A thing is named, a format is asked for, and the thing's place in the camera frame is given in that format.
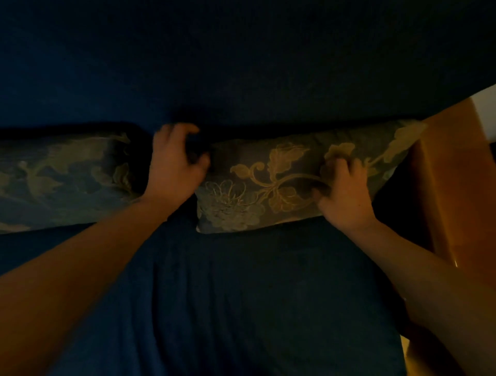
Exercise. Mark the person's right hand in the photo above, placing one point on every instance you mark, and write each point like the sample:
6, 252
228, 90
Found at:
347, 205

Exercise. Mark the person's left hand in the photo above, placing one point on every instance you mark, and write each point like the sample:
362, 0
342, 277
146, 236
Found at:
170, 178

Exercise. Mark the person's right thumb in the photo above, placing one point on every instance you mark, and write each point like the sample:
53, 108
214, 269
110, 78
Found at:
319, 196

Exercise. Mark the person's left thumb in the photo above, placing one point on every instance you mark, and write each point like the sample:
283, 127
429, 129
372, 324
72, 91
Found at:
202, 164

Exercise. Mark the grey floral cushion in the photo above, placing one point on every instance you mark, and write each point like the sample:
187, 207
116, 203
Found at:
271, 182
66, 182

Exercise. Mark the person's right forearm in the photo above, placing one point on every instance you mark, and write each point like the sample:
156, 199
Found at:
426, 286

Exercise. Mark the person's left forearm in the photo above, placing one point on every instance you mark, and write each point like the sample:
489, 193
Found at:
77, 279

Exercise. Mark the dark blue sofa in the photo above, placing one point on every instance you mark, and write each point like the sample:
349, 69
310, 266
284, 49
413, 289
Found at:
248, 69

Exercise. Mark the wooden side table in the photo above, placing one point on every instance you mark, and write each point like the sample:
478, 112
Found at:
457, 193

